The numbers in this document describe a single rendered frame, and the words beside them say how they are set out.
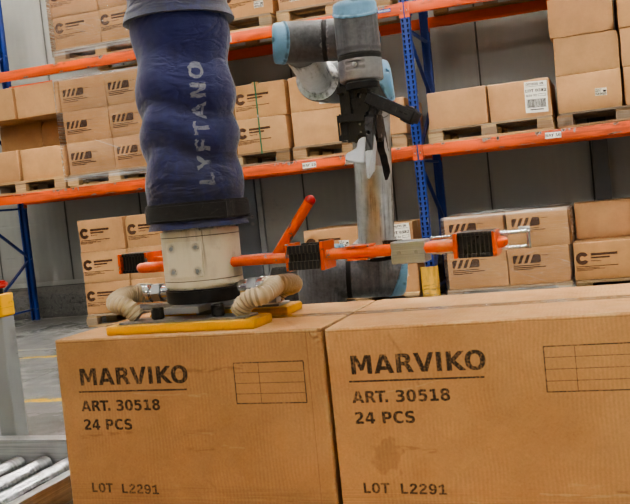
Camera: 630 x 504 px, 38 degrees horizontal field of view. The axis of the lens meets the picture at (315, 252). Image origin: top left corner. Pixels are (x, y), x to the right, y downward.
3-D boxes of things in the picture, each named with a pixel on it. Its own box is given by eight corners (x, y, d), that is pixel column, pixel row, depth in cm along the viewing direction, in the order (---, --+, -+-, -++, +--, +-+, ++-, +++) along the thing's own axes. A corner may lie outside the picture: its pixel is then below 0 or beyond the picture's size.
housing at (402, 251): (391, 264, 182) (389, 242, 182) (398, 261, 188) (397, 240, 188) (425, 262, 180) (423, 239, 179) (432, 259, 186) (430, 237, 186)
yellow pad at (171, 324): (106, 336, 191) (103, 312, 191) (130, 328, 201) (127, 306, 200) (255, 329, 180) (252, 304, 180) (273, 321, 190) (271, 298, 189)
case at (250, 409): (74, 524, 195) (54, 340, 192) (164, 467, 232) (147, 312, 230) (341, 533, 175) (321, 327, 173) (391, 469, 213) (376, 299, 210)
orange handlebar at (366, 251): (90, 280, 204) (89, 264, 204) (155, 267, 233) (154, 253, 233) (507, 251, 175) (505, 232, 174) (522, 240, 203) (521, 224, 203)
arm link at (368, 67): (386, 60, 188) (374, 53, 179) (388, 83, 188) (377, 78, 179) (345, 66, 191) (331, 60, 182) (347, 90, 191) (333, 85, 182)
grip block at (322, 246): (285, 273, 188) (282, 244, 187) (300, 268, 197) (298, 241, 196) (323, 270, 185) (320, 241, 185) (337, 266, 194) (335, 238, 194)
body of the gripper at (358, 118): (349, 146, 191) (343, 88, 190) (389, 141, 188) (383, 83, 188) (338, 144, 184) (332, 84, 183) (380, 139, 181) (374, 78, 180)
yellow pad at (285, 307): (150, 322, 209) (147, 301, 209) (170, 316, 219) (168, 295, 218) (288, 315, 198) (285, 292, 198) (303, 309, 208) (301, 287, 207)
